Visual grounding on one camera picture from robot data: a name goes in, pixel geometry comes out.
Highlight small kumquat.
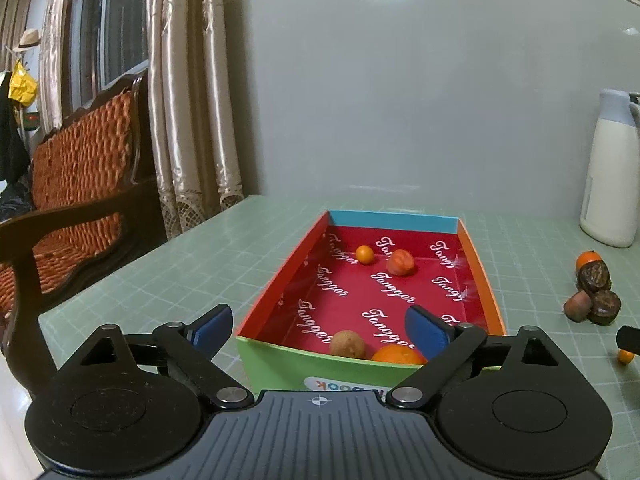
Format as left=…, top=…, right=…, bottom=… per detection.
left=355, top=245, right=375, bottom=266
left=617, top=349, right=636, bottom=365

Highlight dark mangosteen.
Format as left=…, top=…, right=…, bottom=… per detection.
left=577, top=260, right=612, bottom=296
left=588, top=289, right=622, bottom=326

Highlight large front orange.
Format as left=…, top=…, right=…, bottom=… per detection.
left=371, top=344, right=426, bottom=365

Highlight dark red round fruit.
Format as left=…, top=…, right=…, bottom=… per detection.
left=563, top=289, right=592, bottom=323

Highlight red strawberry-like fruit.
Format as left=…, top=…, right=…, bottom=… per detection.
left=386, top=249, right=414, bottom=276

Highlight brown kiwi fruit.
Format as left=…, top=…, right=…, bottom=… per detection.
left=329, top=330, right=367, bottom=359

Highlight green grid table mat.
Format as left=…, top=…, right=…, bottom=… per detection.
left=39, top=196, right=639, bottom=479

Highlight colourful cardboard box tray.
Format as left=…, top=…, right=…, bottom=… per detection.
left=236, top=209, right=506, bottom=393

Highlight white thermos jug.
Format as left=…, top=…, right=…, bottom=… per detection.
left=579, top=89, right=639, bottom=248

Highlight wooden sofa orange cushions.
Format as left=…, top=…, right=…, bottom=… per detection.
left=1, top=72, right=167, bottom=396

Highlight beige satin curtain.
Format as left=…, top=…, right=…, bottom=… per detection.
left=38, top=0, right=243, bottom=238

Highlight dark hanging jacket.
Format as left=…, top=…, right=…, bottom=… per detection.
left=0, top=72, right=30, bottom=184

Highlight yellow bag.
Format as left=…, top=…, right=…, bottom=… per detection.
left=8, top=61, right=38, bottom=107

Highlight straw hat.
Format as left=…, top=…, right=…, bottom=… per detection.
left=13, top=28, right=41, bottom=53

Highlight window with dark frame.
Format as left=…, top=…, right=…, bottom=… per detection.
left=68, top=0, right=149, bottom=110

